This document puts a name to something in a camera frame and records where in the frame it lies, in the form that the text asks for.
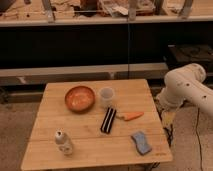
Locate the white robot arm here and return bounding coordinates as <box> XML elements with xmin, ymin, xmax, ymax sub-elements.
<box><xmin>157</xmin><ymin>63</ymin><xmax>213</xmax><ymax>118</ymax></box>

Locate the wooden table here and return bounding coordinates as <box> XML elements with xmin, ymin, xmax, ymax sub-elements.
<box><xmin>21</xmin><ymin>79</ymin><xmax>172</xmax><ymax>171</ymax></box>

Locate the black hanging cable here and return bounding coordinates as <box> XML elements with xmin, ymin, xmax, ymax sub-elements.
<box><xmin>126</xmin><ymin>18</ymin><xmax>131</xmax><ymax>80</ymax></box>

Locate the clear plastic bottle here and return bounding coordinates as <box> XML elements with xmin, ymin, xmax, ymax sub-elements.
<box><xmin>55</xmin><ymin>131</ymin><xmax>73</xmax><ymax>155</ymax></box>

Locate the orange toy carrot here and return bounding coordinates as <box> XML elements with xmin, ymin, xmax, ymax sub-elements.
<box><xmin>116</xmin><ymin>112</ymin><xmax>144</xmax><ymax>121</ymax></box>

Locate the blue sponge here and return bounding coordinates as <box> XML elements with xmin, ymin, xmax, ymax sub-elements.
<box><xmin>131</xmin><ymin>131</ymin><xmax>152</xmax><ymax>155</ymax></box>

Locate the translucent plastic cup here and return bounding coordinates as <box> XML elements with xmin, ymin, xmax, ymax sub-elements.
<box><xmin>99</xmin><ymin>87</ymin><xmax>115</xmax><ymax>108</ymax></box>

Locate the long metal shelf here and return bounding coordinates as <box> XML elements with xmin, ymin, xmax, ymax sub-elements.
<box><xmin>0</xmin><ymin>62</ymin><xmax>168</xmax><ymax>86</ymax></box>

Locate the orange wooden bowl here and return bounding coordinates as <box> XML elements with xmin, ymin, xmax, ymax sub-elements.
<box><xmin>65</xmin><ymin>86</ymin><xmax>95</xmax><ymax>113</ymax></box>

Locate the black white striped block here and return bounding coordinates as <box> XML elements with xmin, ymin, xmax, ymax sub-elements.
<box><xmin>100</xmin><ymin>108</ymin><xmax>117</xmax><ymax>134</ymax></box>

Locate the black box on shelf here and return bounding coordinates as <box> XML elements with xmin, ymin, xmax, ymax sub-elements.
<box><xmin>165</xmin><ymin>44</ymin><xmax>213</xmax><ymax>73</ymax></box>

